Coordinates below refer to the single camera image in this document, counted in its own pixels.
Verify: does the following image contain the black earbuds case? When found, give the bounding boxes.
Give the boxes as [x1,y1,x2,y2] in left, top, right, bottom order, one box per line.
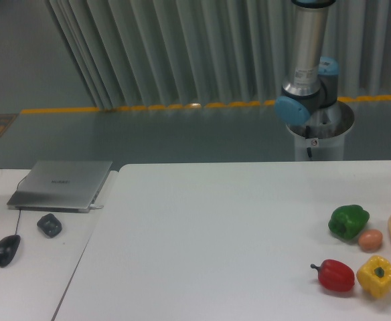
[37,213,62,238]

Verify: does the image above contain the brown egg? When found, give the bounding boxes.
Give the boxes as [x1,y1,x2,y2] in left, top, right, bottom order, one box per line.
[358,229,383,252]

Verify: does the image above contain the red bell pepper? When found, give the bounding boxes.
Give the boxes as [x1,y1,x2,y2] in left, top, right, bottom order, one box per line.
[310,259,355,292]

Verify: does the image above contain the silver closed laptop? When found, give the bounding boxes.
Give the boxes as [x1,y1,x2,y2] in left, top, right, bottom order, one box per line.
[7,160,112,213]

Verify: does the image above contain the black mouse cable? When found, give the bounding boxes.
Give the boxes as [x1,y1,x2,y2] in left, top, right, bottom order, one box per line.
[13,175,31,236]

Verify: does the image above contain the black computer mouse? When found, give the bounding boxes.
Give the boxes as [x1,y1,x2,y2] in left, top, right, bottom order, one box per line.
[0,234,21,268]

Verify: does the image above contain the black pedestal cable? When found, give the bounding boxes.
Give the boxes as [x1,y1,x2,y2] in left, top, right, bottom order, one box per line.
[305,125,313,161]

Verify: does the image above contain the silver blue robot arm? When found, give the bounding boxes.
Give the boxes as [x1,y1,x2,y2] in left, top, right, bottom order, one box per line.
[274,1,337,126]

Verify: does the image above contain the green bell pepper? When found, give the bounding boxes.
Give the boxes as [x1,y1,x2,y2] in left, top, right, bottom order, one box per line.
[328,205,370,241]

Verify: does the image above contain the yellow bell pepper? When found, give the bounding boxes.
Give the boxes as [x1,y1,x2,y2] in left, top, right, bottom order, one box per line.
[356,255,391,298]

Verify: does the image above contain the white usb dongle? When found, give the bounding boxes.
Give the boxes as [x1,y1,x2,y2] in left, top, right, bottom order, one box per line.
[89,204,104,210]

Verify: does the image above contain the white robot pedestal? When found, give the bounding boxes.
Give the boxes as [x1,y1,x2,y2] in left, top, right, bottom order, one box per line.
[287,101,355,161]

